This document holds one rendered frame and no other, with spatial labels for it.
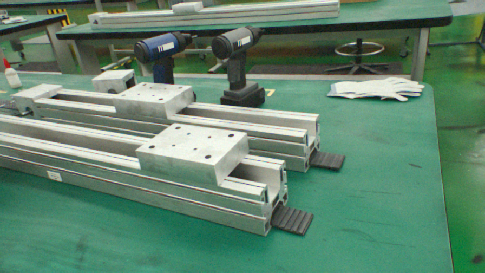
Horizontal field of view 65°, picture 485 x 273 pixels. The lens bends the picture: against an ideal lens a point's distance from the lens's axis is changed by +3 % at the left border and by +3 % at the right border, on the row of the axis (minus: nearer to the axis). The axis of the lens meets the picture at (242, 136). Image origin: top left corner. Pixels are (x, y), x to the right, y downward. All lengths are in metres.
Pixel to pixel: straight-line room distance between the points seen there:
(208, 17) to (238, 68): 1.43
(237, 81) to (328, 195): 0.45
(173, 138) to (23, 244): 0.31
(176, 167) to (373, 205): 0.33
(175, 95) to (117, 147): 0.18
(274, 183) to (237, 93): 0.42
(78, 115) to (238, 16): 1.45
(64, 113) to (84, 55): 1.96
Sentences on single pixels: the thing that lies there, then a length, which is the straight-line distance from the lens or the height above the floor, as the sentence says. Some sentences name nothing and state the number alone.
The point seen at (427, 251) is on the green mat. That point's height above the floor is 0.78.
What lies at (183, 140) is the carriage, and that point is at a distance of 0.65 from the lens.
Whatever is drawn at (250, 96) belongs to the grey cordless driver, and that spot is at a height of 0.82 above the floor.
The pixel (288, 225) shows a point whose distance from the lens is 0.61.
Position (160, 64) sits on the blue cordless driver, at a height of 0.93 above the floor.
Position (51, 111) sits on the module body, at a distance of 1.17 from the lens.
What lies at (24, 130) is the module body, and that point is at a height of 0.85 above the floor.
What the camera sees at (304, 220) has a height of 0.78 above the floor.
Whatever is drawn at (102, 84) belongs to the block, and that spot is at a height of 0.86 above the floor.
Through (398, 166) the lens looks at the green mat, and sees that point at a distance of 0.78.
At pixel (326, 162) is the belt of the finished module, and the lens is 0.75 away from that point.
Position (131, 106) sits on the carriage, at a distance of 0.91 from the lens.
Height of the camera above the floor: 1.19
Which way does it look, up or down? 27 degrees down
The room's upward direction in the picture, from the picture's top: 7 degrees counter-clockwise
